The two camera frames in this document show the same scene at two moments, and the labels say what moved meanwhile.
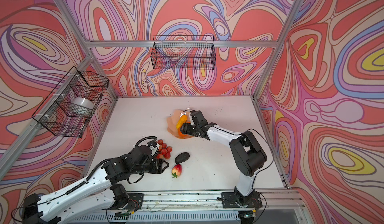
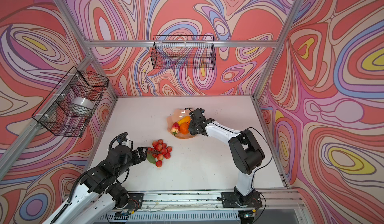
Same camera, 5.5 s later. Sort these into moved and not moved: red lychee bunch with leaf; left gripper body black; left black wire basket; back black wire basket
Moved: left gripper body black
Not moved: left black wire basket; back black wire basket; red lychee bunch with leaf
